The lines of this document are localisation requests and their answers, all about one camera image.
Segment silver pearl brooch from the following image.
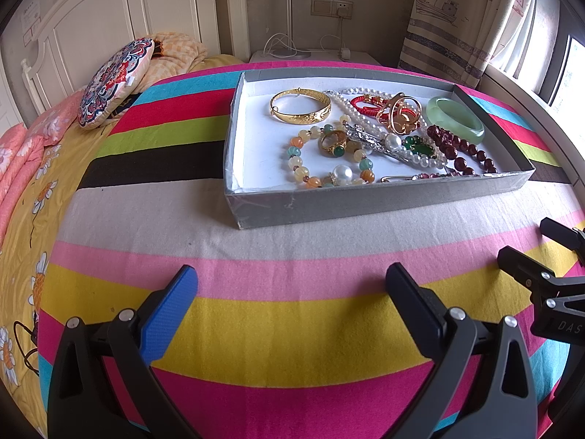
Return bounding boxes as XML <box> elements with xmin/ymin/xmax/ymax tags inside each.
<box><xmin>343</xmin><ymin>121</ymin><xmax>413</xmax><ymax>164</ymax></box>

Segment gold ring green stone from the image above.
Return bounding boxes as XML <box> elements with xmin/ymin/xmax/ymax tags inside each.
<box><xmin>318</xmin><ymin>129</ymin><xmax>349</xmax><ymax>159</ymax></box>

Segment white headboard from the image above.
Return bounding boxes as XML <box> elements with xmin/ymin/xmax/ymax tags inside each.
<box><xmin>20</xmin><ymin>0</ymin><xmax>250</xmax><ymax>115</ymax></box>

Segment rose gold interlocked rings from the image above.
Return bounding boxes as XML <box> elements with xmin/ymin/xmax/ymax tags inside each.
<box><xmin>375</xmin><ymin>92</ymin><xmax>419</xmax><ymax>135</ymax></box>

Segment white pearl necklace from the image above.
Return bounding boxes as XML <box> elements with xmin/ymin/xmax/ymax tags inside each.
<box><xmin>327</xmin><ymin>87</ymin><xmax>451</xmax><ymax>170</ymax></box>

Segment red cord bracelet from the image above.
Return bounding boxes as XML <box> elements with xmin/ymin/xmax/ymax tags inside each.
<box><xmin>350</xmin><ymin>94</ymin><xmax>422</xmax><ymax>124</ymax></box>

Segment dark red bead bracelet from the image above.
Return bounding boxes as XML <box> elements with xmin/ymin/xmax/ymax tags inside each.
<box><xmin>426</xmin><ymin>124</ymin><xmax>499</xmax><ymax>177</ymax></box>

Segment wall socket panel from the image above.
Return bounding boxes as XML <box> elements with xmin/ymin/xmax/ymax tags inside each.
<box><xmin>311</xmin><ymin>0</ymin><xmax>355</xmax><ymax>20</ymax></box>

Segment orange checkered blanket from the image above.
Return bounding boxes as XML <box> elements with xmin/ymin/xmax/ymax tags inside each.
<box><xmin>137</xmin><ymin>32</ymin><xmax>209</xmax><ymax>88</ymax></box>

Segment gold bangle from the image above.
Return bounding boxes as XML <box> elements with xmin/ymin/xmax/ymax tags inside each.
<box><xmin>269</xmin><ymin>88</ymin><xmax>333</xmax><ymax>127</ymax></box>

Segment large pearl ornament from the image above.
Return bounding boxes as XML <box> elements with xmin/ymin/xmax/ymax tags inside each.
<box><xmin>330</xmin><ymin>165</ymin><xmax>355</xmax><ymax>187</ymax></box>

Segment green gem pendant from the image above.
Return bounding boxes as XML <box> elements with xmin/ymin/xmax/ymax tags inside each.
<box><xmin>402</xmin><ymin>136</ymin><xmax>436</xmax><ymax>159</ymax></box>

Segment paper wall notice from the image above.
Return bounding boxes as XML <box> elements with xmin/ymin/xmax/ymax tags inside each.
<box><xmin>20</xmin><ymin>2</ymin><xmax>42</xmax><ymax>45</ymax></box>

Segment yellow floral bedsheet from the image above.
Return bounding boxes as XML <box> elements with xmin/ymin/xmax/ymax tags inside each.
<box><xmin>0</xmin><ymin>52</ymin><xmax>248</xmax><ymax>427</ymax></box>

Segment ship print curtain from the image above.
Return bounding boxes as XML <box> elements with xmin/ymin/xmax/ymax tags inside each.
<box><xmin>397</xmin><ymin>0</ymin><xmax>564</xmax><ymax>90</ymax></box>

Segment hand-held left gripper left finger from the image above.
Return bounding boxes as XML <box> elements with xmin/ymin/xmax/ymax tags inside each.
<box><xmin>47</xmin><ymin>264</ymin><xmax>202</xmax><ymax>439</ymax></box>

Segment white charger with cable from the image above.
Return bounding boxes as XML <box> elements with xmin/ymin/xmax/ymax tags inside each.
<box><xmin>320</xmin><ymin>4</ymin><xmax>354</xmax><ymax>61</ymax></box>

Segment striped blanket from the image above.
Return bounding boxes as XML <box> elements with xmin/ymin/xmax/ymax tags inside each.
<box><xmin>37</xmin><ymin>60</ymin><xmax>585</xmax><ymax>439</ymax></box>

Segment white nightstand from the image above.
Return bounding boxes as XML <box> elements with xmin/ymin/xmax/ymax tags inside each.
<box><xmin>249</xmin><ymin>48</ymin><xmax>383</xmax><ymax>67</ymax></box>

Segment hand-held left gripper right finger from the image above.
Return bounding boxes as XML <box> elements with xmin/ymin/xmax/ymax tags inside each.
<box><xmin>385</xmin><ymin>263</ymin><xmax>539</xmax><ymax>439</ymax></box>

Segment pink floral quilt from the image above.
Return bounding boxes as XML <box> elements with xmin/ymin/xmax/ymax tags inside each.
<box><xmin>0</xmin><ymin>123</ymin><xmax>47</xmax><ymax>239</ymax></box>

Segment green jade bangle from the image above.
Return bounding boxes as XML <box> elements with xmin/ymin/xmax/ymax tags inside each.
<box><xmin>426</xmin><ymin>96</ymin><xmax>486</xmax><ymax>145</ymax></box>

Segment window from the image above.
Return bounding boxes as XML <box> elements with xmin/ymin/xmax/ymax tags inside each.
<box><xmin>484</xmin><ymin>0</ymin><xmax>585</xmax><ymax>147</ymax></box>

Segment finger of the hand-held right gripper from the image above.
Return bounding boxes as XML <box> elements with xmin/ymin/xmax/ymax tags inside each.
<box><xmin>497</xmin><ymin>246</ymin><xmax>585</xmax><ymax>310</ymax></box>
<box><xmin>539</xmin><ymin>217</ymin><xmax>585</xmax><ymax>264</ymax></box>

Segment grey cardboard box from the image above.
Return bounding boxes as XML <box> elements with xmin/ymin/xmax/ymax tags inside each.
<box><xmin>223</xmin><ymin>70</ymin><xmax>536</xmax><ymax>230</ymax></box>

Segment multicoloured bead bracelet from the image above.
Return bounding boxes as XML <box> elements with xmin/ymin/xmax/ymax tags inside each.
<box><xmin>287</xmin><ymin>121</ymin><xmax>377</xmax><ymax>190</ymax></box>

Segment pink floral pillow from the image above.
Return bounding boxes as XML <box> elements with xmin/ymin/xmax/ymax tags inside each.
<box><xmin>27</xmin><ymin>89</ymin><xmax>88</xmax><ymax>147</ymax></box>

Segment round patterned cushion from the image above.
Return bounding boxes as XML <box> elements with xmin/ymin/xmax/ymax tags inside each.
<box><xmin>76</xmin><ymin>37</ymin><xmax>155</xmax><ymax>129</ymax></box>

